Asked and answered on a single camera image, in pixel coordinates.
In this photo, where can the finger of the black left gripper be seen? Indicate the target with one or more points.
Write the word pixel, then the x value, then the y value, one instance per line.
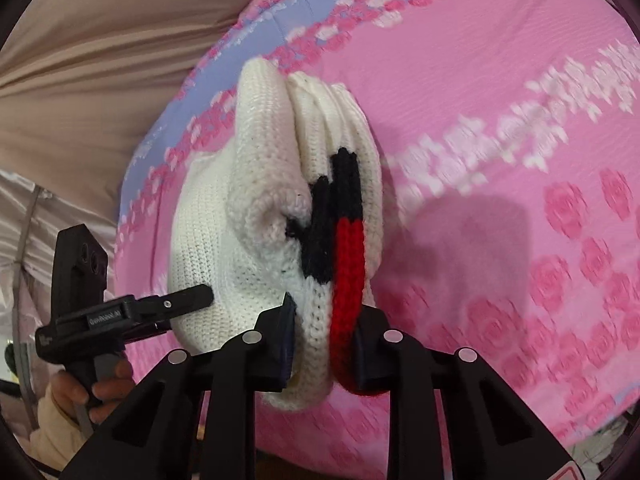
pixel 175 301

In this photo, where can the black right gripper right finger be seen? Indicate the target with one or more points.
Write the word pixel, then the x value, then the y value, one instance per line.
pixel 451 415

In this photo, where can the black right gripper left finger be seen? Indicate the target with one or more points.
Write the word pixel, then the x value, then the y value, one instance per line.
pixel 188 403

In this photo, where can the white red black knit sweater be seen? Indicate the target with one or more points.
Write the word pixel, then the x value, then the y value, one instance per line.
pixel 289 208

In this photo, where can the person's left hand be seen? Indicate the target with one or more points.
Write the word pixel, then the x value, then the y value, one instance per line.
pixel 67 392

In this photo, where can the beige satin blanket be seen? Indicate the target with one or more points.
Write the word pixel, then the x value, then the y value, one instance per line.
pixel 104 103

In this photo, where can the pink floral bed sheet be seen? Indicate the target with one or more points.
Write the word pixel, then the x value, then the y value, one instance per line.
pixel 509 137

